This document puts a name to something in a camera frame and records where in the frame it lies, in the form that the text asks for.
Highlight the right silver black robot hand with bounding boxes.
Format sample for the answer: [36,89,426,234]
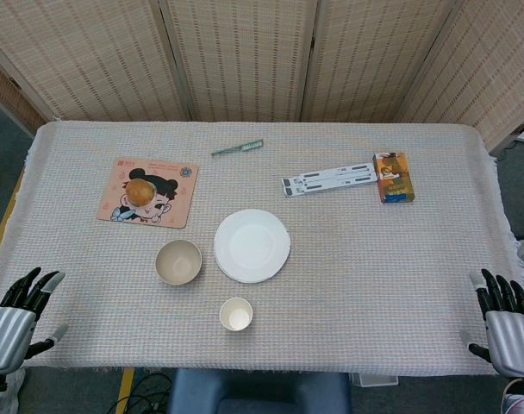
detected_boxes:
[459,267,524,380]

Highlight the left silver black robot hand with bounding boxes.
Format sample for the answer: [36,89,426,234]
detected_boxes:
[0,267,70,375]

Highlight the beige bowl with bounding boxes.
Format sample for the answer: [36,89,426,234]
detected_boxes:
[154,239,203,286]

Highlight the white paper cup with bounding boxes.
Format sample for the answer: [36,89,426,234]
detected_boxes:
[219,297,254,332]

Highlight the large white plate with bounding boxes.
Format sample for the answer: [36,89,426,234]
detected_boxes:
[213,208,293,285]

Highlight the clear plastic box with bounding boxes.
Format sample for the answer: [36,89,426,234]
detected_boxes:
[351,373,400,388]

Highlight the pale woven tablecloth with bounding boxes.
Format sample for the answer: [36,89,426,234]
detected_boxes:
[0,120,524,379]

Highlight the wrapped orange bun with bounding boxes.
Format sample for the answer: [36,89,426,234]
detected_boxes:
[124,178,156,208]

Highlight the pink cartoon mouse pad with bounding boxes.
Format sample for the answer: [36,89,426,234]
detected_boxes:
[97,158,200,229]

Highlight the colourful cardboard box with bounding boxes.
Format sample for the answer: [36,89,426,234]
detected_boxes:
[371,151,416,204]

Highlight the white folding laptop stand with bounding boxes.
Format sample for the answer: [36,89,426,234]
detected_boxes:
[280,162,377,198]

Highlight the blue seat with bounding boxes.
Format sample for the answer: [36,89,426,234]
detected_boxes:
[166,368,353,414]

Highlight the green cleaning brush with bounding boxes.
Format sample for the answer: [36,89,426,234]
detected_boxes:
[210,138,265,158]

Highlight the beige folding screen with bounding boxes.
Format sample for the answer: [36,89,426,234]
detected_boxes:
[0,0,524,153]

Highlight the black floor cables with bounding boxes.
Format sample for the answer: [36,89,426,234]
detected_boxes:
[109,373,173,414]

